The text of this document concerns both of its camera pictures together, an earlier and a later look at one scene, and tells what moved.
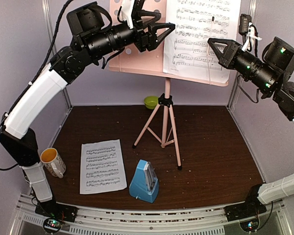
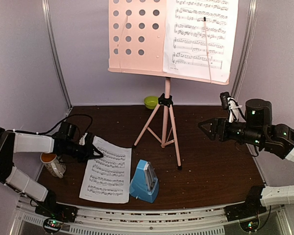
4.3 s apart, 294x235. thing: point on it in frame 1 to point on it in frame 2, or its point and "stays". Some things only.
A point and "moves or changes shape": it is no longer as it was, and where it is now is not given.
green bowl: [151, 102] stays
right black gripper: [227, 58] to [215, 123]
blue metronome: [144, 184] stays
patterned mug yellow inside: [53, 162] stays
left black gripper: [151, 40] to [88, 152]
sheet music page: [187, 52] stays
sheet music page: [102, 167] moves or changes shape
